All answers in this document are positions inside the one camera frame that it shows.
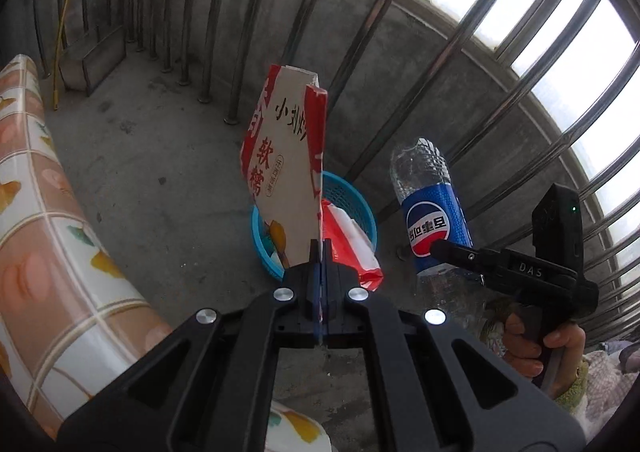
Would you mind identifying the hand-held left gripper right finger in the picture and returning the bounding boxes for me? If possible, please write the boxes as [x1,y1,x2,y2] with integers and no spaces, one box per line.
[320,239,588,452]

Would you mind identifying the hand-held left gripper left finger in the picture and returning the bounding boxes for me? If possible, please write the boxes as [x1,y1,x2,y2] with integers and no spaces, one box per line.
[57,239,323,452]

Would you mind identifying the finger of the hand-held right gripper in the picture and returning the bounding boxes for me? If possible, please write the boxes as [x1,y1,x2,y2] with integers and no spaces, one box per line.
[431,241,501,283]

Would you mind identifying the clear bottle with blue label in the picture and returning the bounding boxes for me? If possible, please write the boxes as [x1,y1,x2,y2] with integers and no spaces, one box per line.
[390,137,488,333]

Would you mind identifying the red and white plastic bag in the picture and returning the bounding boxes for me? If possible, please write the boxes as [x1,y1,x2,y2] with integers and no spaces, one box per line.
[320,199,385,293]

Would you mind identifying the blue mesh wastebasket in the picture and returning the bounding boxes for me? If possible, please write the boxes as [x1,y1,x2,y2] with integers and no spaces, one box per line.
[251,171,378,283]

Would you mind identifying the red and white paper bag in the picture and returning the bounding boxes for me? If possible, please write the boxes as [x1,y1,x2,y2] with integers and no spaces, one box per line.
[240,64,329,270]

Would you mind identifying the person's right forearm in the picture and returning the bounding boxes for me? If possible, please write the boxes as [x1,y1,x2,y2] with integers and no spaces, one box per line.
[552,349,638,438]

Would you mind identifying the person's right hand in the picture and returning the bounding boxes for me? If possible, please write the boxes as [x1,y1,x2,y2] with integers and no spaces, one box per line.
[502,309,586,395]

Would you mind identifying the ginkgo leaf checked tablecloth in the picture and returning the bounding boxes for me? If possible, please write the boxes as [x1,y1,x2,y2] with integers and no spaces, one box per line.
[0,54,331,452]

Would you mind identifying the steel balcony railing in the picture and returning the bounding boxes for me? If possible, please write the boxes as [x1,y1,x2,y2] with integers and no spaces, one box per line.
[20,0,640,348]

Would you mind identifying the metal dustpan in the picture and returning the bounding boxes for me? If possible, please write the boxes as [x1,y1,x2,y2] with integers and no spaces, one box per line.
[57,24,128,97]

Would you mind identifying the yellow broom stick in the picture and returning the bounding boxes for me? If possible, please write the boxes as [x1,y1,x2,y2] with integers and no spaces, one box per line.
[50,0,87,110]

